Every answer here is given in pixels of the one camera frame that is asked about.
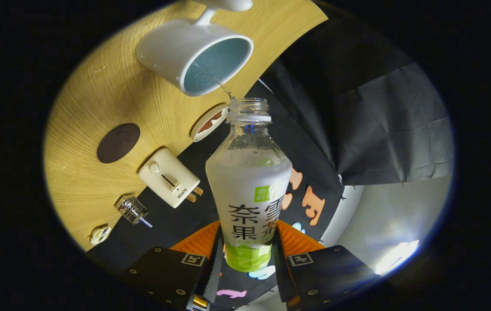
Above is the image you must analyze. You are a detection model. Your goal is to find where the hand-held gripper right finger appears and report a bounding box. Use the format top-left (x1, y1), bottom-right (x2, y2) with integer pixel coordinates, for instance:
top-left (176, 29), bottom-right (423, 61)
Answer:
top-left (273, 219), bottom-right (375, 311)

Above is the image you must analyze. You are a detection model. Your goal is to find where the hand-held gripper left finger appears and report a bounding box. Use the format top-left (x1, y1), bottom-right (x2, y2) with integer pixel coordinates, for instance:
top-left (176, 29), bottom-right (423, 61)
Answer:
top-left (120, 220), bottom-right (224, 311)

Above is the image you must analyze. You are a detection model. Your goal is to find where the clear juice bottle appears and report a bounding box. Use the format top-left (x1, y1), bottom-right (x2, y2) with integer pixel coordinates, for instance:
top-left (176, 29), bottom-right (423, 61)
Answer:
top-left (205, 98), bottom-right (293, 273)

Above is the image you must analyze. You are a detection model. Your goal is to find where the dark round coaster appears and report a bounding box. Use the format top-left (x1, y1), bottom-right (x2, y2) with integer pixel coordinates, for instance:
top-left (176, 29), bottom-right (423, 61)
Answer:
top-left (96, 123), bottom-right (141, 164)

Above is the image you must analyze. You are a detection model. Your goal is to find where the white cup with handle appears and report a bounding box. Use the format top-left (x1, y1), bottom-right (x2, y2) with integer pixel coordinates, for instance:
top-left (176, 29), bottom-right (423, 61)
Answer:
top-left (135, 0), bottom-right (254, 97)

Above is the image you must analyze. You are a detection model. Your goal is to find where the large ceiling light panel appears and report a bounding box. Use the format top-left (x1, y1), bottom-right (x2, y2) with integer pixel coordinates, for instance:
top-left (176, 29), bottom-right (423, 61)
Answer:
top-left (375, 240), bottom-right (420, 276)

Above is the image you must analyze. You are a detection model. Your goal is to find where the white divided sauce dish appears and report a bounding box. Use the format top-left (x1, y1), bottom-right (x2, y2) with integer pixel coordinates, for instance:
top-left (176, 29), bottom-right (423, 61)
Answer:
top-left (89, 225), bottom-right (112, 246)

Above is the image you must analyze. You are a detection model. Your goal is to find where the white toaster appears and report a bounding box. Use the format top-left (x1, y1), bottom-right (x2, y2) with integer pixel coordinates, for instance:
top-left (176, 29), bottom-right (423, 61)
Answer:
top-left (138, 148), bottom-right (201, 209)

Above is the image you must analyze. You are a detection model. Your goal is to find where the white round plate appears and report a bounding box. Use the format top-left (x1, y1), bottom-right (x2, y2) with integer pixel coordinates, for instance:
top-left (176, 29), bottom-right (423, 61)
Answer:
top-left (191, 104), bottom-right (230, 143)

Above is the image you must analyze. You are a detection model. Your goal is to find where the black backdrop cloth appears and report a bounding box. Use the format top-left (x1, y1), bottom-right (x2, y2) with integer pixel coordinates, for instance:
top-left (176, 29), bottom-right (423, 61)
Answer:
top-left (86, 13), bottom-right (454, 309)

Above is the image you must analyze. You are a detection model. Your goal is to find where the wooden table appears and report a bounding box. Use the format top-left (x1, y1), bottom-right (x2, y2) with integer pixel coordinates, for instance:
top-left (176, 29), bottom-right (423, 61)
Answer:
top-left (42, 0), bottom-right (329, 252)

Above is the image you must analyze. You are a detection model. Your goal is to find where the metal wire holder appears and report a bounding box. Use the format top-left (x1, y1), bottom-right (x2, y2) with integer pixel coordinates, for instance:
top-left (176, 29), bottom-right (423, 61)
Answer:
top-left (114, 194), bottom-right (149, 226)

